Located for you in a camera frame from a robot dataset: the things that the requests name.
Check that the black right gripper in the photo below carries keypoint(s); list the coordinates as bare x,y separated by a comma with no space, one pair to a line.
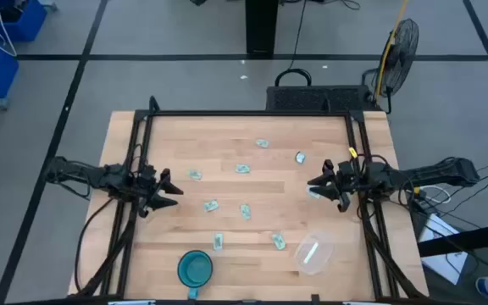
347,180

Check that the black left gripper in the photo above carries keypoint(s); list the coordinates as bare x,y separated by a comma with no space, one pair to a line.
146,182

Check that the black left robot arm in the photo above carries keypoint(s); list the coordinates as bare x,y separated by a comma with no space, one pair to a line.
79,171

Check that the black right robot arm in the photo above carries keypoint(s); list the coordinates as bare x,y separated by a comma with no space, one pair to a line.
430,171

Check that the yellow tag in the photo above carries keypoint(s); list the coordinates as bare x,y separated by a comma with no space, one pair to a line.
353,152

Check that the clear plastic container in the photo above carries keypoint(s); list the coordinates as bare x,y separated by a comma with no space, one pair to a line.
320,262

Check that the teal plastic cup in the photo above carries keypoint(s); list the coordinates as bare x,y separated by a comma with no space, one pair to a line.
195,271

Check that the black perforated computer case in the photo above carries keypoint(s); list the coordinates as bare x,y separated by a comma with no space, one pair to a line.
312,98

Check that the yellow connector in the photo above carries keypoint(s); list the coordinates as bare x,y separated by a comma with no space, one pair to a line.
416,191

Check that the white paper sheet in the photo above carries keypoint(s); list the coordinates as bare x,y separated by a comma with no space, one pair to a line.
443,254

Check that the black floor fan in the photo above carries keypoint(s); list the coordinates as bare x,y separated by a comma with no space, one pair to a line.
400,55

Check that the black beam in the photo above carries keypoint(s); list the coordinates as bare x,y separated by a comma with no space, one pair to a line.
468,239

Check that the black upright column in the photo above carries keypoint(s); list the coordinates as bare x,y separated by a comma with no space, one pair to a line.
262,25

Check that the black aluminium table frame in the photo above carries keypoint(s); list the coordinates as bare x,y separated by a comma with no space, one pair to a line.
248,113

